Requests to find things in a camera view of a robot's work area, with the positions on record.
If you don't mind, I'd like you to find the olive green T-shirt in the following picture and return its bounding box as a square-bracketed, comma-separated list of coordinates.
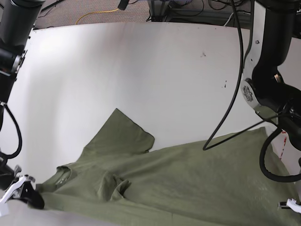
[36, 110, 301, 226]

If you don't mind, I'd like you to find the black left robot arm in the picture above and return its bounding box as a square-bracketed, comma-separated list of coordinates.
[240, 0, 301, 183]

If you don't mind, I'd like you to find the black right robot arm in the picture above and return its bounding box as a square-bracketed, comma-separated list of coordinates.
[0, 0, 45, 216]

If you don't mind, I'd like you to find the red tape rectangle marking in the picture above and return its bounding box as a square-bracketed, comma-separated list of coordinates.
[279, 130, 288, 159]

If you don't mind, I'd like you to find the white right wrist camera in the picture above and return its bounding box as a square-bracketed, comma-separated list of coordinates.
[0, 175, 35, 217]

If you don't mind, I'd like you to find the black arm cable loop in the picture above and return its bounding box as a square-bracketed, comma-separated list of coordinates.
[202, 0, 283, 151]

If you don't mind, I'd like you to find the yellow floor cable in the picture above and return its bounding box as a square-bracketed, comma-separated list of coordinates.
[75, 8, 120, 25]

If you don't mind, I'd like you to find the aluminium frame base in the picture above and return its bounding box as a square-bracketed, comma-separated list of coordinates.
[146, 0, 176, 22]

